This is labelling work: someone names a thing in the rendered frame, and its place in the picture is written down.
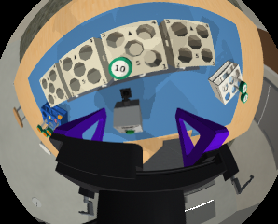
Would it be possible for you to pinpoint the white tube rack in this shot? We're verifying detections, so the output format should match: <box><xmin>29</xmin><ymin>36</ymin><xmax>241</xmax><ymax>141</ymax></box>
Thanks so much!
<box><xmin>208</xmin><ymin>61</ymin><xmax>243</xmax><ymax>105</ymax></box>

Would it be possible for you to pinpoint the blue bench mat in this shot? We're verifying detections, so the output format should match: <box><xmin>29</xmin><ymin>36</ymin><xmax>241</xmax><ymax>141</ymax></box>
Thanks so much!
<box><xmin>28</xmin><ymin>2</ymin><xmax>243</xmax><ymax>143</ymax></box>

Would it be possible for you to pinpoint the beige block with round holes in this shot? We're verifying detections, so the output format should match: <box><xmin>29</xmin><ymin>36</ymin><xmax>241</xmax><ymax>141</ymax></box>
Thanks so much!
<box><xmin>159</xmin><ymin>19</ymin><xmax>215</xmax><ymax>68</ymax></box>

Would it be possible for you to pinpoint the blue tube rack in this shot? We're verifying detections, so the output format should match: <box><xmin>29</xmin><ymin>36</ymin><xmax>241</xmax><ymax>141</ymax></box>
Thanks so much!
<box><xmin>41</xmin><ymin>102</ymin><xmax>68</xmax><ymax>126</ymax></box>

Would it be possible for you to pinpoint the beige bucket adapter with round holes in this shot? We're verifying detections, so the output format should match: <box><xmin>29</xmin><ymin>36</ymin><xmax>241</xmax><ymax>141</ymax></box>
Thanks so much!
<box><xmin>39</xmin><ymin>63</ymin><xmax>72</xmax><ymax>107</ymax></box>
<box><xmin>59</xmin><ymin>37</ymin><xmax>113</xmax><ymax>97</ymax></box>
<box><xmin>100</xmin><ymin>20</ymin><xmax>168</xmax><ymax>77</ymax></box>

